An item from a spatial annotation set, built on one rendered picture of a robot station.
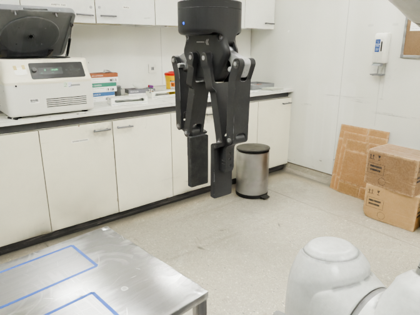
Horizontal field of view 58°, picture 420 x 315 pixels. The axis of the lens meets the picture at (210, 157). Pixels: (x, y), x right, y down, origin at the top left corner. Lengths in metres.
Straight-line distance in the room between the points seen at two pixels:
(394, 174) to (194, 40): 2.76
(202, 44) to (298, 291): 0.52
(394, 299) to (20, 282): 0.79
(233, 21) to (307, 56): 3.55
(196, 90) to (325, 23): 3.43
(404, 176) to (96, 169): 2.27
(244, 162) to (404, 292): 2.74
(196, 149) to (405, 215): 2.81
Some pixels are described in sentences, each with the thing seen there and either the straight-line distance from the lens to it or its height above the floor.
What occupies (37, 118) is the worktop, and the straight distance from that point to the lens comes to 2.65.
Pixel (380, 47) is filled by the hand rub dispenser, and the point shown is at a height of 1.32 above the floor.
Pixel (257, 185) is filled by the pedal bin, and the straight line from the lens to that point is 3.41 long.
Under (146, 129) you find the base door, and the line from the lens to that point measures 3.00.
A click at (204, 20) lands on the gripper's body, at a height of 1.38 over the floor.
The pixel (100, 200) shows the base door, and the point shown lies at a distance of 2.97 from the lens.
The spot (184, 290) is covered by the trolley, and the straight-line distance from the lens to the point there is 0.90.
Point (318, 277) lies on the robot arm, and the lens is 0.76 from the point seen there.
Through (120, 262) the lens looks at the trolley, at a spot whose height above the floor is 0.82.
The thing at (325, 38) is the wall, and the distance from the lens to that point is 3.87.
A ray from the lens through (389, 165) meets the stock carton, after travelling 3.15.
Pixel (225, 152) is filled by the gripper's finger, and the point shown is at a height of 1.23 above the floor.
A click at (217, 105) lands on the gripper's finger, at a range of 0.44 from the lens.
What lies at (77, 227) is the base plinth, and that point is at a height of 0.03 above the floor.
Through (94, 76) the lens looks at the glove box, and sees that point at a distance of 3.20.
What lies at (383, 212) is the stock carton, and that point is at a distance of 3.28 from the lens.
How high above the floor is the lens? 1.36
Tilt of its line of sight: 17 degrees down
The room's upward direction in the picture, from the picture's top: straight up
